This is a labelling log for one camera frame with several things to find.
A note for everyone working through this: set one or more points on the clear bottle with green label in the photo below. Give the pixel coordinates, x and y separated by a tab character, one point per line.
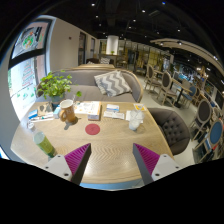
45	144

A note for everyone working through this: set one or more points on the small light blue box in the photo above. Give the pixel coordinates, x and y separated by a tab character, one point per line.
57	112

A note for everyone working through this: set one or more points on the white printed paper slips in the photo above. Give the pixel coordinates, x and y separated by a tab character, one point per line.
113	115

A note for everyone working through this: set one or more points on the wooden stand with leaf cutout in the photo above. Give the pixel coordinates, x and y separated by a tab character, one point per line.
45	109

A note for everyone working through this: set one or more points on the yellow and white card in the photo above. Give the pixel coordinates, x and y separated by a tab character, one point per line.
139	107

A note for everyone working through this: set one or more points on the window with posters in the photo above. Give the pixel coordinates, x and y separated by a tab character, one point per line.
28	66

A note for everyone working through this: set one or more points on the grey zigzag cushion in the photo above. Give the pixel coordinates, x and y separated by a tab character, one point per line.
111	83

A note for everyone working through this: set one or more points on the clear plastic cup with straw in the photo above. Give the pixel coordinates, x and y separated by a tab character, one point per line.
135	120

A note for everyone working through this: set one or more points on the green potted plant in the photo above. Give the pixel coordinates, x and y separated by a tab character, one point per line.
55	86

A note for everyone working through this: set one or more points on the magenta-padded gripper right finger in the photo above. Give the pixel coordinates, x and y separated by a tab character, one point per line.
156	165

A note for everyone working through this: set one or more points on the white paper napkin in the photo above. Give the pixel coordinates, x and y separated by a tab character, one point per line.
128	115

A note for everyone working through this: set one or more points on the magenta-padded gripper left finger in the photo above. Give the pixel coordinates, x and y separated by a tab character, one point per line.
66	165

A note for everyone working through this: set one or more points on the white round pillar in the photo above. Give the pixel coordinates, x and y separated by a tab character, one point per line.
112	45

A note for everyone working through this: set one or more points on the white pen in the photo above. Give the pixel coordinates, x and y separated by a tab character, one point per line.
42	118

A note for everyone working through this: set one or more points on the grey upholstered sofa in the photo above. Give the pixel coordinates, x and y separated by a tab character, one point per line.
85	91

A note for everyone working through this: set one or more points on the white and orange box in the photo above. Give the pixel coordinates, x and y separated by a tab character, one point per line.
94	111

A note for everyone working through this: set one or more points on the grey tufted armchair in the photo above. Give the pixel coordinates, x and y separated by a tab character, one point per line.
171	128

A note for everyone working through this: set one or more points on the flat round red coaster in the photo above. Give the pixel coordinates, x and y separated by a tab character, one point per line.
92	129

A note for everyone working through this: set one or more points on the printed menu leaflet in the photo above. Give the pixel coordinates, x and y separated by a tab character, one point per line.
81	107

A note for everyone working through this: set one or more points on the brown ceramic mug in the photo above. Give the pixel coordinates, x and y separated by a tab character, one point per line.
68	111

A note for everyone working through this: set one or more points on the group of ceiling lights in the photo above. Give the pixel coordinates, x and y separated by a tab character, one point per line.
143	11

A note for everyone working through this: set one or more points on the group of dining chairs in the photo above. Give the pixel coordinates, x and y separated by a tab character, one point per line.
166	85

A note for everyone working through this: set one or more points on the blue and white card pack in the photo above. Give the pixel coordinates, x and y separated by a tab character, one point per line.
112	107

